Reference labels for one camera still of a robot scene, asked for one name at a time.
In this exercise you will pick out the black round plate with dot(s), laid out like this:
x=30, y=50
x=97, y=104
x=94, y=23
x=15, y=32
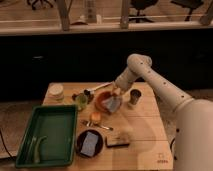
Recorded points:
x=81, y=138

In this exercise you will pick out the green plastic tray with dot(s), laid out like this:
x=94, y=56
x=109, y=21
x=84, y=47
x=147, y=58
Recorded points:
x=49, y=137

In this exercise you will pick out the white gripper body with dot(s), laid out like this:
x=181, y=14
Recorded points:
x=116, y=90

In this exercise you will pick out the dark metal cup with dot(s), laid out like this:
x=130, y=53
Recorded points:
x=135, y=94

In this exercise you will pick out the black brown eraser block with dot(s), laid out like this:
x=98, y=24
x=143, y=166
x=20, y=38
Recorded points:
x=117, y=141

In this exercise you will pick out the red bowl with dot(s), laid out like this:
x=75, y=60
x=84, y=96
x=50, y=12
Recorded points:
x=101, y=97

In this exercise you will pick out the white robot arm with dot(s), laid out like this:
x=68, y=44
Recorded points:
x=194, y=127

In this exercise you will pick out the orange toy fruit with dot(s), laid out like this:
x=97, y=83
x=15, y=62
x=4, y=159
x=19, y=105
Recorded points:
x=95, y=117

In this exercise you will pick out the grey towel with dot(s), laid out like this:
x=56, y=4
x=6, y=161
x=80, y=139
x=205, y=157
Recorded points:
x=112, y=104

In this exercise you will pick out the dark small object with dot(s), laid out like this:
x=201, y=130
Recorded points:
x=89, y=97

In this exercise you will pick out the left office chair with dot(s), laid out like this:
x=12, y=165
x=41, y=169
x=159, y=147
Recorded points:
x=32, y=3

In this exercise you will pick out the wooden post middle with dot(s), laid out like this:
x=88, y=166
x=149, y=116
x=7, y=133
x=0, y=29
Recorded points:
x=124, y=20

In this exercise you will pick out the middle office chair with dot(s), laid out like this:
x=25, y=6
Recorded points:
x=139, y=6

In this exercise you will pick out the metal fork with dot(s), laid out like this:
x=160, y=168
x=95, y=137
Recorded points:
x=90, y=124

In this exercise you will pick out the wooden post left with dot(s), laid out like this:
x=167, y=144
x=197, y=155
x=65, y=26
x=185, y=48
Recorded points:
x=63, y=13

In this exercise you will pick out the wooden post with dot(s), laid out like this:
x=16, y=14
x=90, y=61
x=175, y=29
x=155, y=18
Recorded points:
x=124, y=20
x=63, y=13

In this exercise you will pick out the blue sponge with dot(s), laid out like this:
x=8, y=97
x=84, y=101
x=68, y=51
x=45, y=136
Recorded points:
x=89, y=144

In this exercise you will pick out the right office chair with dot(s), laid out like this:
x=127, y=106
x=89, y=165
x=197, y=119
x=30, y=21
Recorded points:
x=190, y=4

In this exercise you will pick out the white handled brush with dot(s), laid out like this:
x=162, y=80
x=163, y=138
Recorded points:
x=93, y=89

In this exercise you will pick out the office chair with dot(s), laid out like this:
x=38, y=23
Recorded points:
x=190, y=4
x=32, y=3
x=139, y=6

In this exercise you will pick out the white round container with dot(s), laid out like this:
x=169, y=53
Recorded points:
x=56, y=91

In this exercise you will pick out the green cup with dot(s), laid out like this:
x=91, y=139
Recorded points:
x=81, y=103

